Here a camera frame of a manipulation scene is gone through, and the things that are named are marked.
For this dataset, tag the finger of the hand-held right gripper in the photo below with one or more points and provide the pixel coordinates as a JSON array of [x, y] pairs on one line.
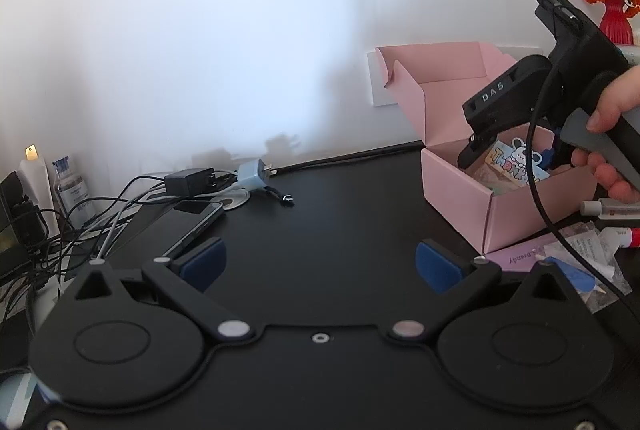
[[472, 150]]

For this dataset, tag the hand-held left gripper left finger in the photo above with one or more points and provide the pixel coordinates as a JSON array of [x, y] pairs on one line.
[[202, 262]]

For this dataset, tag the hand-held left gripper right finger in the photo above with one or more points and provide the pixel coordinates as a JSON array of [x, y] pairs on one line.
[[437, 265]]

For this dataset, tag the pink cardboard box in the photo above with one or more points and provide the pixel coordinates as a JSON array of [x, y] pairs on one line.
[[450, 190]]

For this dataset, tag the lavender tube black cap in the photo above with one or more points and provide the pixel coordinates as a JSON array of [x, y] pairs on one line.
[[515, 252]]

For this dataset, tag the blue packet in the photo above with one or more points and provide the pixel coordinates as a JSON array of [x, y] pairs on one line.
[[575, 277]]

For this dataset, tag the grey tube white cap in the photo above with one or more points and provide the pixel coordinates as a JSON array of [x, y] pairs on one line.
[[607, 208]]

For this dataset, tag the white printed sachet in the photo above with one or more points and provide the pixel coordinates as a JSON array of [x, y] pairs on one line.
[[597, 252]]

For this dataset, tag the white tube red band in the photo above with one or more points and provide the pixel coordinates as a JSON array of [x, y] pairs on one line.
[[622, 237]]

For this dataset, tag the clear plastic bag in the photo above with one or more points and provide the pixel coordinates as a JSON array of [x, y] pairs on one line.
[[612, 290]]

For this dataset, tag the black desktop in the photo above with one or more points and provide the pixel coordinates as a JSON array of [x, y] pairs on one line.
[[325, 220]]

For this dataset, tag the person's right hand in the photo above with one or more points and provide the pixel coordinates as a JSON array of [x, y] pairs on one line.
[[615, 100]]

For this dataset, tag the black smartphone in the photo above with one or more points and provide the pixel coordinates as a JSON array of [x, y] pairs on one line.
[[197, 222]]

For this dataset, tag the cartoon sticker card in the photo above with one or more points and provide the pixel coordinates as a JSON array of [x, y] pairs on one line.
[[517, 162]]

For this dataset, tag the white round disc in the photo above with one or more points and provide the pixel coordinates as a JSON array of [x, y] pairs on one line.
[[236, 201]]

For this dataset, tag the black power adapter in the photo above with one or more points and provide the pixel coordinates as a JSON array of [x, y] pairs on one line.
[[187, 181]]

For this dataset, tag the light blue charger plug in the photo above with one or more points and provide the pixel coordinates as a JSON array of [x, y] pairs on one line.
[[252, 174]]

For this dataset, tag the clear bottle blue cap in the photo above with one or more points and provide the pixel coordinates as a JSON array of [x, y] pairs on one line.
[[70, 190]]

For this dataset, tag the black hub box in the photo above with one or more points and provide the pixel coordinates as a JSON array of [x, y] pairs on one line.
[[30, 220]]

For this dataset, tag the white bottle yellow cap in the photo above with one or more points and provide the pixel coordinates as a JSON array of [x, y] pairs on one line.
[[37, 190]]

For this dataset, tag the light blue striped cloth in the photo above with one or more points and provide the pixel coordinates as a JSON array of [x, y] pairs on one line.
[[20, 400]]

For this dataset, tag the white wall socket panel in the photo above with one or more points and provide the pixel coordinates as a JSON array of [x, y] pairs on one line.
[[380, 82]]

